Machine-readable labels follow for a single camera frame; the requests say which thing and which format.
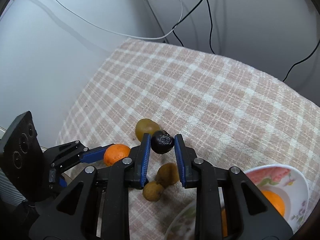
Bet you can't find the medium orange mandarin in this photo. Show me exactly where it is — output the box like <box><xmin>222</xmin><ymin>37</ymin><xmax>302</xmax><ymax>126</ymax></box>
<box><xmin>103</xmin><ymin>144</ymin><xmax>131</xmax><ymax>166</ymax></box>

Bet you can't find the dark plum back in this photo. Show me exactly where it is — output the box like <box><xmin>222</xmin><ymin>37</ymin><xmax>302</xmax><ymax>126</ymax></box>
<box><xmin>151</xmin><ymin>130</ymin><xmax>175</xmax><ymax>154</ymax></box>

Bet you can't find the large orange left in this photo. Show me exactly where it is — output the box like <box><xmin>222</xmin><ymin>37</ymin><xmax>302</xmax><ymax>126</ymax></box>
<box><xmin>221</xmin><ymin>190</ymin><xmax>286</xmax><ymax>237</ymax></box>

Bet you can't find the floral white plate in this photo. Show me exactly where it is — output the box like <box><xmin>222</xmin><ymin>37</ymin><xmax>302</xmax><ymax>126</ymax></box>
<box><xmin>164</xmin><ymin>164</ymin><xmax>309</xmax><ymax>239</ymax></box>

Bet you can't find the green-brown fruit back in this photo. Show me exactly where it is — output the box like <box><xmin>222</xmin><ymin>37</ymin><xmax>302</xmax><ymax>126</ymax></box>
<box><xmin>135</xmin><ymin>119</ymin><xmax>161</xmax><ymax>142</ymax></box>

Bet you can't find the brown kiwi front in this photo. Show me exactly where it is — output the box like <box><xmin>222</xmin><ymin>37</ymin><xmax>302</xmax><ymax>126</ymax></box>
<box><xmin>143</xmin><ymin>181</ymin><xmax>165</xmax><ymax>202</ymax></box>

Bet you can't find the brown kiwi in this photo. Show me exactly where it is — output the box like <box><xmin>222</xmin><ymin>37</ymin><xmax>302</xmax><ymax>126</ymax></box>
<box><xmin>143</xmin><ymin>181</ymin><xmax>165</xmax><ymax>202</ymax></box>
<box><xmin>156</xmin><ymin>163</ymin><xmax>180</xmax><ymax>188</ymax></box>

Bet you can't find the brown kiwi right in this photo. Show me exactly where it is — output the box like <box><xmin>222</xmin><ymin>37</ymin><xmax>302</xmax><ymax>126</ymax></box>
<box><xmin>156</xmin><ymin>163</ymin><xmax>180</xmax><ymax>188</ymax></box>

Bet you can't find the white cable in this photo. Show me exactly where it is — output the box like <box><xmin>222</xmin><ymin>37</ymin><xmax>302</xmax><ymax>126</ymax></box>
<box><xmin>27</xmin><ymin>0</ymin><xmax>185</xmax><ymax>41</ymax></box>

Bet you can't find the black cable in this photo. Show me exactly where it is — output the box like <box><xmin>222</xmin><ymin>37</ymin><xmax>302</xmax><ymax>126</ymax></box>
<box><xmin>172</xmin><ymin>0</ymin><xmax>217</xmax><ymax>55</ymax></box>
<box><xmin>282</xmin><ymin>39</ymin><xmax>320</xmax><ymax>82</ymax></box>

